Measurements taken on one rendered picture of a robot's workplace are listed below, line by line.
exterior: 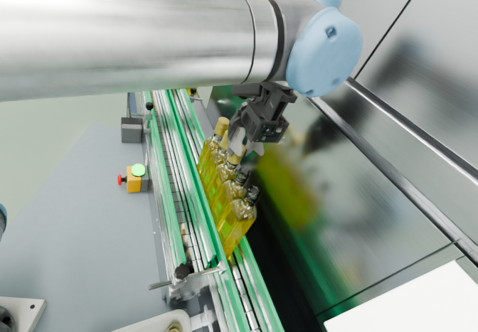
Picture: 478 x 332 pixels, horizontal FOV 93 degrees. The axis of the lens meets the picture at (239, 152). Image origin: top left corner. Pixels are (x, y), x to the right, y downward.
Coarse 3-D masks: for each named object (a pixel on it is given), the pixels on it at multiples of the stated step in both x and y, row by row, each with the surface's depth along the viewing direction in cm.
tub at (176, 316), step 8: (168, 312) 54; (176, 312) 54; (184, 312) 55; (144, 320) 51; (152, 320) 52; (160, 320) 52; (168, 320) 54; (176, 320) 56; (184, 320) 54; (120, 328) 49; (128, 328) 49; (136, 328) 50; (144, 328) 52; (152, 328) 54; (160, 328) 56; (168, 328) 57; (184, 328) 54
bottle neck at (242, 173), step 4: (240, 168) 54; (244, 168) 55; (240, 172) 53; (244, 172) 55; (248, 172) 54; (236, 176) 54; (240, 176) 53; (244, 176) 53; (248, 176) 54; (236, 180) 54; (240, 180) 54; (244, 180) 54; (236, 184) 55; (240, 184) 55
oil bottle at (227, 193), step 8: (224, 184) 57; (232, 184) 56; (224, 192) 57; (232, 192) 55; (240, 192) 56; (216, 200) 61; (224, 200) 57; (216, 208) 61; (224, 208) 58; (216, 216) 61; (216, 224) 62
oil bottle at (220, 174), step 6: (216, 168) 61; (222, 168) 60; (216, 174) 61; (222, 174) 59; (228, 174) 59; (234, 174) 60; (216, 180) 61; (222, 180) 59; (210, 186) 65; (216, 186) 61; (210, 192) 65; (216, 192) 62; (210, 198) 65; (210, 204) 65
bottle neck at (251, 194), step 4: (248, 188) 50; (252, 188) 51; (256, 188) 51; (248, 192) 50; (252, 192) 52; (256, 192) 51; (260, 192) 51; (244, 196) 52; (248, 196) 50; (252, 196) 49; (256, 196) 49; (244, 200) 51; (248, 200) 50; (252, 200) 50; (256, 200) 52; (244, 204) 52; (248, 204) 51; (252, 204) 51; (248, 208) 52
